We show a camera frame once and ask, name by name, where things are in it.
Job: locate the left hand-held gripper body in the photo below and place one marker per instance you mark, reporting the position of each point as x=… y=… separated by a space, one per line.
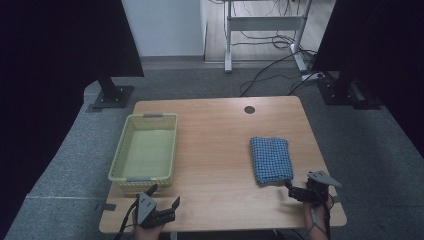
x=146 y=208

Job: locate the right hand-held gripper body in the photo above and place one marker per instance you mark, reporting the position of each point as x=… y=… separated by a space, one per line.
x=316 y=193

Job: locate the blue checked cloth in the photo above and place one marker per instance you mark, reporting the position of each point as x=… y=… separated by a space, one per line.
x=271 y=160

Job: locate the yellow-green plastic basket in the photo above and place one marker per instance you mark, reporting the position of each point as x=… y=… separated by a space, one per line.
x=148 y=151

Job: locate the person's right hand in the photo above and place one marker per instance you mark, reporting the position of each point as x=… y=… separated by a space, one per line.
x=313 y=215

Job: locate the person's left hand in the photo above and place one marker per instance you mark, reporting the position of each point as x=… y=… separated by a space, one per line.
x=148 y=233

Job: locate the grey tape strip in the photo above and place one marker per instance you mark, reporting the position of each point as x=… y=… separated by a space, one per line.
x=340 y=199
x=107 y=207

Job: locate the dark round table grommet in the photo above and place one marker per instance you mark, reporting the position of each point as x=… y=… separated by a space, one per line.
x=249 y=109

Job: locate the black stand base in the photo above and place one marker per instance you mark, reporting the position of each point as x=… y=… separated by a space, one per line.
x=111 y=95
x=343 y=90

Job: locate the white power strip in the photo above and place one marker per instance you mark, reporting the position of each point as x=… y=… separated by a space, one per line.
x=313 y=76

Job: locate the black curtain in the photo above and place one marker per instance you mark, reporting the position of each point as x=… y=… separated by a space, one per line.
x=383 y=50
x=50 y=66

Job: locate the white desk frame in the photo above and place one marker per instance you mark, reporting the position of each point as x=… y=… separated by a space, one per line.
x=263 y=24

